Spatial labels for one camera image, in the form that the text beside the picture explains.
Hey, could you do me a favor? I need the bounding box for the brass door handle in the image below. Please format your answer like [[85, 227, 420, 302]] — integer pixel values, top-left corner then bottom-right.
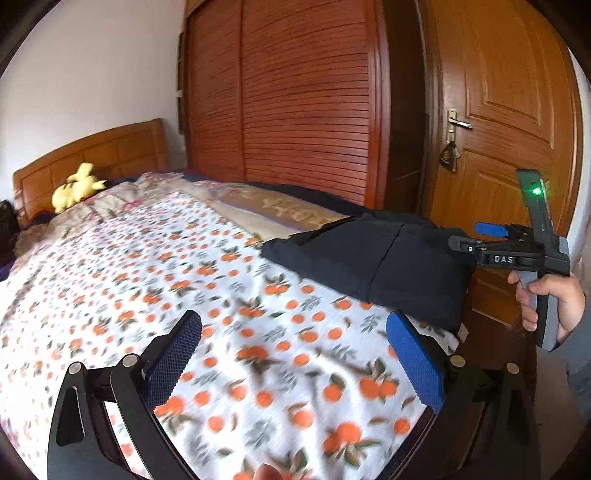
[[447, 108, 474, 139]]

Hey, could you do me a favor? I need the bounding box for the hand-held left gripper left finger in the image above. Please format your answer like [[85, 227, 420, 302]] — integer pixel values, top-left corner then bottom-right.
[[46, 310, 204, 480]]

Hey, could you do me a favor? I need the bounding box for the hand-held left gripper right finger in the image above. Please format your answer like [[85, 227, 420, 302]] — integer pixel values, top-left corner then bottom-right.
[[385, 311, 543, 480]]

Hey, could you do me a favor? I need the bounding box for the wooden door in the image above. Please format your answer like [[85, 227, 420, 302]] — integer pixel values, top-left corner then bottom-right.
[[418, 0, 585, 333]]

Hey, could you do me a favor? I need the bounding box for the person's right forearm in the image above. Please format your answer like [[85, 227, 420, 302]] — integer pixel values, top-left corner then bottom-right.
[[556, 316, 591, 425]]

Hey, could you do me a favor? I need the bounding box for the yellow plush toy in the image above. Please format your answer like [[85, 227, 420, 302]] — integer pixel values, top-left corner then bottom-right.
[[52, 163, 108, 214]]

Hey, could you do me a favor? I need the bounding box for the orange fruit print bedsheet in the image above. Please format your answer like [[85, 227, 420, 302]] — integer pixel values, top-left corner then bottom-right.
[[0, 189, 462, 480]]

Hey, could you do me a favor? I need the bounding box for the beige floral quilt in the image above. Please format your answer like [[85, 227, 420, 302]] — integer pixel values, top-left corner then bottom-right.
[[46, 172, 352, 241]]

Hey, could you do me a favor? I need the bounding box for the wooden bed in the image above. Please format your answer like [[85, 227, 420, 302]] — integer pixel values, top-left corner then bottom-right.
[[0, 119, 536, 480]]

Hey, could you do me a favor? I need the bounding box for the wooden slatted wardrobe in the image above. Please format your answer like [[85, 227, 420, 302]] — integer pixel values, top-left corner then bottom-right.
[[178, 0, 426, 217]]

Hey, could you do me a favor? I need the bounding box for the person's right hand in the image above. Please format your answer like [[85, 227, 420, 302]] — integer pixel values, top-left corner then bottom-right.
[[508, 271, 587, 344]]

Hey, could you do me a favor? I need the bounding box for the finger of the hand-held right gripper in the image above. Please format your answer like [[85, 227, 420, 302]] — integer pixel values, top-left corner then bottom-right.
[[448, 235, 486, 256], [474, 222, 532, 241]]

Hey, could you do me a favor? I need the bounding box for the dark key pouch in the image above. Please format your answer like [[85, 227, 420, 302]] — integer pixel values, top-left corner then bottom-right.
[[438, 138, 460, 174]]

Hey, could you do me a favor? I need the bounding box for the black backpack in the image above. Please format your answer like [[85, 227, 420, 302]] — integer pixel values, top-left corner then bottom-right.
[[0, 199, 20, 259]]

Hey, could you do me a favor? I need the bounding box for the black double-breasted coat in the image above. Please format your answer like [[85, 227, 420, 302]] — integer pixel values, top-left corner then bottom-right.
[[261, 210, 476, 330]]

